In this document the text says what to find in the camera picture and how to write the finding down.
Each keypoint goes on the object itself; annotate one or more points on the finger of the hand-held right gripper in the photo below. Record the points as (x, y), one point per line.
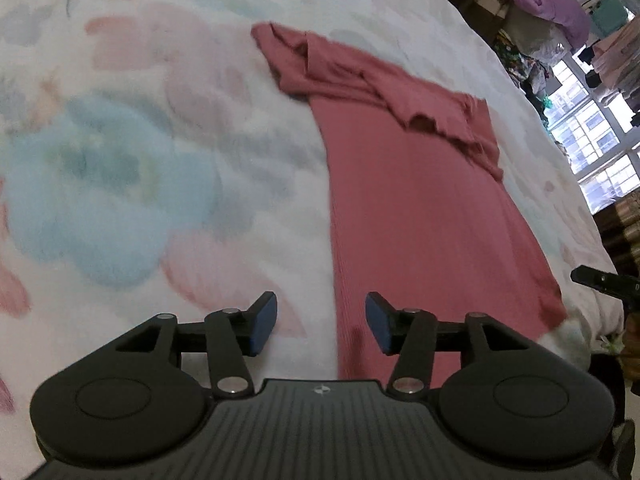
(600, 281)

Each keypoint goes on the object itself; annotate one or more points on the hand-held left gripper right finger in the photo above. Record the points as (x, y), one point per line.
(380, 325)

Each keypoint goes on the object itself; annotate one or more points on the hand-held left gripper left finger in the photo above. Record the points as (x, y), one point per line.
(262, 325)

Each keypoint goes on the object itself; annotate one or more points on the pink turtleneck sweater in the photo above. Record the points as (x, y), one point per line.
(415, 220)

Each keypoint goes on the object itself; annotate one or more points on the floral fleece blanket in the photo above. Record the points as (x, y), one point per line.
(125, 110)

